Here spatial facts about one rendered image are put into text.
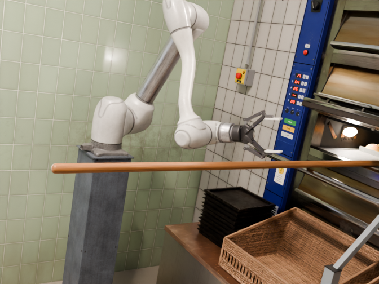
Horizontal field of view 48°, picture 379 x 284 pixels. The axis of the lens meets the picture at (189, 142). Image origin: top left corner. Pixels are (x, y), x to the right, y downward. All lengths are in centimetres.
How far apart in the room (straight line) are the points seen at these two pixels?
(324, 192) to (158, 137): 114
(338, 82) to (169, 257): 130
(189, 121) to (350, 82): 88
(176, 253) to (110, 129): 78
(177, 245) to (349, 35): 140
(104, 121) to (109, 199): 40
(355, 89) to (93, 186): 134
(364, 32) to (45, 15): 160
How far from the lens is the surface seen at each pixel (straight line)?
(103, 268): 239
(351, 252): 160
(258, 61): 271
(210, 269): 216
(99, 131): 212
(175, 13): 197
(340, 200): 224
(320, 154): 232
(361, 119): 201
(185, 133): 171
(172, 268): 247
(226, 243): 211
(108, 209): 223
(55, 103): 253
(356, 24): 230
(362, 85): 220
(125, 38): 261
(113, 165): 134
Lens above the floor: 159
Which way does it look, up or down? 13 degrees down
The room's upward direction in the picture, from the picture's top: 10 degrees clockwise
